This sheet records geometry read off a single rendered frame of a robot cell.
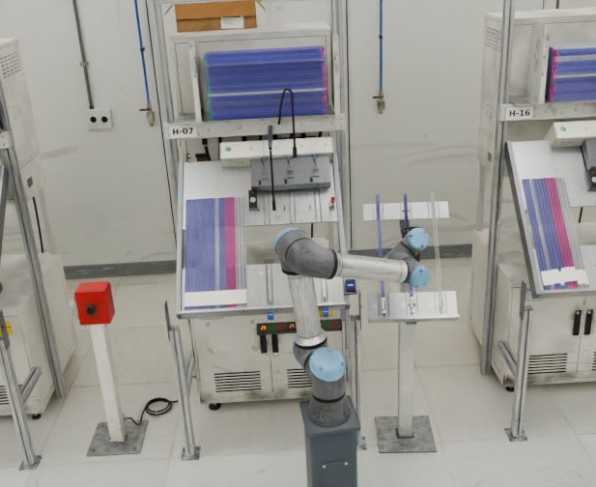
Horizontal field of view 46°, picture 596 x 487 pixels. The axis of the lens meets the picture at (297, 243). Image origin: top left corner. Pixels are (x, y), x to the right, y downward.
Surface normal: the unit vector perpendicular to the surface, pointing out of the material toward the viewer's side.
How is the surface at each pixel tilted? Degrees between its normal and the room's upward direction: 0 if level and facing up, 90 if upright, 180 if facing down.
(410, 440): 0
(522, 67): 90
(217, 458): 0
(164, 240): 90
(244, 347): 90
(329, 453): 90
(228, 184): 43
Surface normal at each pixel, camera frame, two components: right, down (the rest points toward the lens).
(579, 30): 0.03, 0.39
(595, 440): -0.05, -0.92
